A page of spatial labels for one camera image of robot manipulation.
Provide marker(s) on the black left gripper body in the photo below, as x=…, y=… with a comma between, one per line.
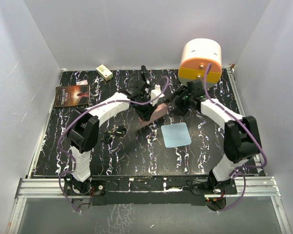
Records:
x=144, y=99

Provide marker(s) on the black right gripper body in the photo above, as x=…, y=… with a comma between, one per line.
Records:
x=183, y=103

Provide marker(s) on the pink glasses case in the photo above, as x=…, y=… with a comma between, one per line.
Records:
x=159, y=112

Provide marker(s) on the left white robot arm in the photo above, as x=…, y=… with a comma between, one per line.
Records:
x=83, y=134

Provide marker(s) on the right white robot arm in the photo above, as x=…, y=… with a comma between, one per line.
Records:
x=241, y=135

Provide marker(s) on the black sunglasses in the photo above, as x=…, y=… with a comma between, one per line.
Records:
x=118, y=131

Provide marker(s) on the black marker pen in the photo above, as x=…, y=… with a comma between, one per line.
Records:
x=145, y=74

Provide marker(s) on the light blue cleaning cloth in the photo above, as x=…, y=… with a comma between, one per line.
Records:
x=176, y=135

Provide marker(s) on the round drawer cabinet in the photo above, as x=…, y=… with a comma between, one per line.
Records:
x=197, y=54

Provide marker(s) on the small cream box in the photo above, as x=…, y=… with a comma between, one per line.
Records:
x=104, y=72

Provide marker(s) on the small pink card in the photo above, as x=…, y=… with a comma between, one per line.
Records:
x=82, y=82

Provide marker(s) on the dark book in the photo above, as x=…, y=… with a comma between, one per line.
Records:
x=70, y=96

